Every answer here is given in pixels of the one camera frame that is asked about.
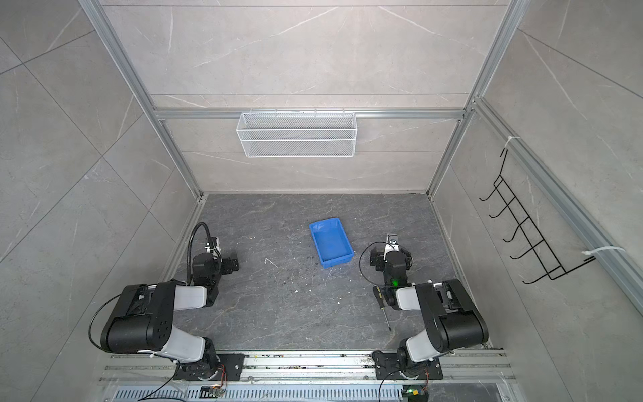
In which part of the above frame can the black handled screwdriver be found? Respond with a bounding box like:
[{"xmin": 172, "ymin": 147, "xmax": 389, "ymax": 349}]
[{"xmin": 373, "ymin": 286, "xmax": 392, "ymax": 331}]

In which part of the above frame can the black wire hook rack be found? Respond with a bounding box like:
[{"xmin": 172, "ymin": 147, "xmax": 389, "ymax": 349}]
[{"xmin": 479, "ymin": 149, "xmax": 597, "ymax": 286}]

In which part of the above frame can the blue plastic bin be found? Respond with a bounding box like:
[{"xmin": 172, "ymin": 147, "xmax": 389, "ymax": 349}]
[{"xmin": 309, "ymin": 218, "xmax": 355, "ymax": 269}]

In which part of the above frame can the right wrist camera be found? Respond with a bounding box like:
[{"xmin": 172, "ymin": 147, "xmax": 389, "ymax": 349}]
[{"xmin": 386, "ymin": 234, "xmax": 400, "ymax": 251}]

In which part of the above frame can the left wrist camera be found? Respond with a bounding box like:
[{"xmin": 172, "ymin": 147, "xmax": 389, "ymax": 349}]
[{"xmin": 205, "ymin": 236, "xmax": 221, "ymax": 257}]

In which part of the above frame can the white wire mesh basket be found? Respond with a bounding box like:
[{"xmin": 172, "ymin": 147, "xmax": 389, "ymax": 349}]
[{"xmin": 236, "ymin": 112, "xmax": 358, "ymax": 158}]

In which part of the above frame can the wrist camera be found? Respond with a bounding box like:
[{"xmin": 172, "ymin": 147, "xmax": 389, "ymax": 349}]
[
  {"xmin": 386, "ymin": 234, "xmax": 400, "ymax": 251},
  {"xmin": 205, "ymin": 236, "xmax": 221, "ymax": 257}
]

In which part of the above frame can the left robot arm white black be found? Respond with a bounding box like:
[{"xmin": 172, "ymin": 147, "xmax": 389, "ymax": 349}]
[{"xmin": 90, "ymin": 222, "xmax": 245, "ymax": 386}]

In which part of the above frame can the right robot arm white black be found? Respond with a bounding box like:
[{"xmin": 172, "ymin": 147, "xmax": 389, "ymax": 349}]
[{"xmin": 360, "ymin": 236, "xmax": 489, "ymax": 381}]

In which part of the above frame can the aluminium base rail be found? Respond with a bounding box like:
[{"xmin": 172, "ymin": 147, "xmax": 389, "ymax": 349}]
[{"xmin": 98, "ymin": 350, "xmax": 518, "ymax": 386}]

